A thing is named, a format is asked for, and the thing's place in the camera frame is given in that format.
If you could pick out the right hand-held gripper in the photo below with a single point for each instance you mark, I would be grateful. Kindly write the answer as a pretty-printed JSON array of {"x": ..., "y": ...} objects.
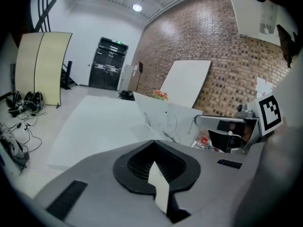
[{"x": 270, "y": 115}]

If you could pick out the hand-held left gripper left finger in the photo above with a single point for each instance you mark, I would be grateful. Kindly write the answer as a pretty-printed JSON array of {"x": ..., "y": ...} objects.
[{"x": 99, "y": 185}]

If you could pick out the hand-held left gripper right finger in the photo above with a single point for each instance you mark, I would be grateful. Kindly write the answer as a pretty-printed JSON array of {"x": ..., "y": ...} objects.
[{"x": 208, "y": 181}]

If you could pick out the red small items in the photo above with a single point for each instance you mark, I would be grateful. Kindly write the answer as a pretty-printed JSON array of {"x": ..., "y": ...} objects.
[{"x": 205, "y": 141}]

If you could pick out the orange flower bunch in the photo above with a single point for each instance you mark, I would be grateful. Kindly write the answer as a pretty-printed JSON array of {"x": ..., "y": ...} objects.
[{"x": 161, "y": 95}]

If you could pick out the white paper with pink notes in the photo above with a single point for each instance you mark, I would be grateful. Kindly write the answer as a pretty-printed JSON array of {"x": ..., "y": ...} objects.
[{"x": 263, "y": 87}]

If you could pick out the black equipment pile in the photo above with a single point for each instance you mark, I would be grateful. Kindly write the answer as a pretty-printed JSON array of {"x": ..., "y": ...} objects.
[{"x": 126, "y": 95}]

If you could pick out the black panel on stand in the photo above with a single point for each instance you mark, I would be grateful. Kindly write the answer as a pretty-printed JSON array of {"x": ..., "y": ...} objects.
[{"x": 140, "y": 67}]

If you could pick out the white cabinet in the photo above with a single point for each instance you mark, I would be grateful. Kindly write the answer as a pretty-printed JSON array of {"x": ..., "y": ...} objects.
[{"x": 127, "y": 78}]

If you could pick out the grey equipment case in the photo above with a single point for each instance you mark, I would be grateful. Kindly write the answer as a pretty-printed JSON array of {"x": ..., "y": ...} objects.
[{"x": 13, "y": 150}]

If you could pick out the black staircase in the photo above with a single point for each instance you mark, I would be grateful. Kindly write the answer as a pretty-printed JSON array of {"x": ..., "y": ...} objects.
[{"x": 67, "y": 77}]

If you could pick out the black double door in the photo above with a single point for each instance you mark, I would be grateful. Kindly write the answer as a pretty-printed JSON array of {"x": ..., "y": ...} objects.
[{"x": 109, "y": 65}]

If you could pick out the beige curved partition panel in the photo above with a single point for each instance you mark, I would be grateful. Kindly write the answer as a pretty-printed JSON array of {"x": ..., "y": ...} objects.
[{"x": 45, "y": 67}]

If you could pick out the round ceiling light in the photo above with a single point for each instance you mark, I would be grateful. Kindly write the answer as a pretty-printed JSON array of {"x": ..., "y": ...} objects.
[{"x": 137, "y": 7}]

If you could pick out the white board leaning on wall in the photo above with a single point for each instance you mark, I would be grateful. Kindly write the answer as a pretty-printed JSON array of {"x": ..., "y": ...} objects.
[{"x": 187, "y": 81}]

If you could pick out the dark wall ornament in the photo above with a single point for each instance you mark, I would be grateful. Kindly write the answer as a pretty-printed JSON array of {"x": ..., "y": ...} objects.
[{"x": 286, "y": 44}]

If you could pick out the white hanging wall panel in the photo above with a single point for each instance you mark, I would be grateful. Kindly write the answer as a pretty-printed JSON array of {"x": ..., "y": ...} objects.
[{"x": 255, "y": 11}]

